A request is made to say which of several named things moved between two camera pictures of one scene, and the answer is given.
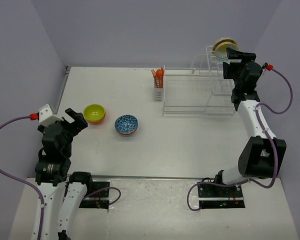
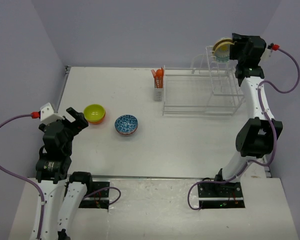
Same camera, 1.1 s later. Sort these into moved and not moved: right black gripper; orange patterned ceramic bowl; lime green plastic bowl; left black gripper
Moved: right black gripper
Not moved: orange patterned ceramic bowl; left black gripper; lime green plastic bowl
